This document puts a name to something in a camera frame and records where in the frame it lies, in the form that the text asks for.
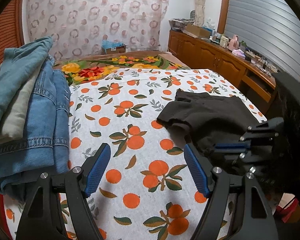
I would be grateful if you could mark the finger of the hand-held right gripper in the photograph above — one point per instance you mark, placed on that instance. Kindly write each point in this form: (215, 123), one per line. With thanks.
(262, 130)
(252, 156)

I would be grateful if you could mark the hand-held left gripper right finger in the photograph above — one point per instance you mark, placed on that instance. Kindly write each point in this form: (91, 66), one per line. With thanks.
(197, 172)

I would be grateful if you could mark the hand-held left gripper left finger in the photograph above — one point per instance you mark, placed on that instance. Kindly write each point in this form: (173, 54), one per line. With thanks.
(98, 171)

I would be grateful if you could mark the black pants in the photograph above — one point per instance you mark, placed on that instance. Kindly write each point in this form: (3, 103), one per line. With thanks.
(210, 115)

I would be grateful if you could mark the red bag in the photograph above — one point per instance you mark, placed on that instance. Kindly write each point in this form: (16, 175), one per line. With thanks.
(288, 210)

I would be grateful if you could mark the pink tissue pack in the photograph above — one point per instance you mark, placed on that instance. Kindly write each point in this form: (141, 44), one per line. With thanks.
(238, 54)

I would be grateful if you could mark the blue folded jeans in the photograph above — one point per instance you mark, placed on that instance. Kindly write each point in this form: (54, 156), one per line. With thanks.
(45, 120)

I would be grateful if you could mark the pink bottle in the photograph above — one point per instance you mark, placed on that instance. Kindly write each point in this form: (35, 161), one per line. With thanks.
(233, 43)

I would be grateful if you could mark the orange fruit print bedsheet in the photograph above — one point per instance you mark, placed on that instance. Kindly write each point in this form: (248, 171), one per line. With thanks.
(140, 100)

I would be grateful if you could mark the grey window blind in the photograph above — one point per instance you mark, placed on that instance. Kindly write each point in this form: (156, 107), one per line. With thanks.
(265, 17)

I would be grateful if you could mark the white jar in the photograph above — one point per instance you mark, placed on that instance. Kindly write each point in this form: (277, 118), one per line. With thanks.
(223, 41)

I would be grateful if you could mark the wooden cabinet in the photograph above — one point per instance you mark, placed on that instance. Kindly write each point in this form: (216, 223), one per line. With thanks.
(205, 52)

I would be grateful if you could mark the grey-green folded cloth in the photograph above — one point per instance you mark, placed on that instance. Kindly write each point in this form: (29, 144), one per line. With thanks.
(17, 115)

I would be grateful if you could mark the floral blanket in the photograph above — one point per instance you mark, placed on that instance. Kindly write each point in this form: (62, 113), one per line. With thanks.
(95, 71)

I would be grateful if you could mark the white tissue bag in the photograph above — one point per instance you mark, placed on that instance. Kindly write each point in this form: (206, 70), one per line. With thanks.
(209, 23)

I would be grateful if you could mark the brown cardboard box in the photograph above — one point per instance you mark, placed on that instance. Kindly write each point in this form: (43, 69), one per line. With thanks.
(196, 30)

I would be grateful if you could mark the cardboard box with blue contents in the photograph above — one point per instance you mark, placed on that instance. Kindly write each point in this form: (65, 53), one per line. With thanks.
(113, 48)

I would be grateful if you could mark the light blue denim garment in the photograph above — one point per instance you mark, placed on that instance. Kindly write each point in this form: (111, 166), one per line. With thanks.
(12, 80)

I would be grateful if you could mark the cream curtain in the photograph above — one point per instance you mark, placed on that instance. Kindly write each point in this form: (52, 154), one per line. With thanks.
(199, 7)

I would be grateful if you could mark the woven basket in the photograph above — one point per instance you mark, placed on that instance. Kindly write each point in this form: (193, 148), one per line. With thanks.
(181, 23)

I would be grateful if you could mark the circle pattern sheer curtain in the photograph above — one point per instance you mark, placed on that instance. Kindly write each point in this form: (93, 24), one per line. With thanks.
(95, 17)

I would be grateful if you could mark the wooden window frame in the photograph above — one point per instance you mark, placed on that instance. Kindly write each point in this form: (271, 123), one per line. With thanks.
(225, 5)

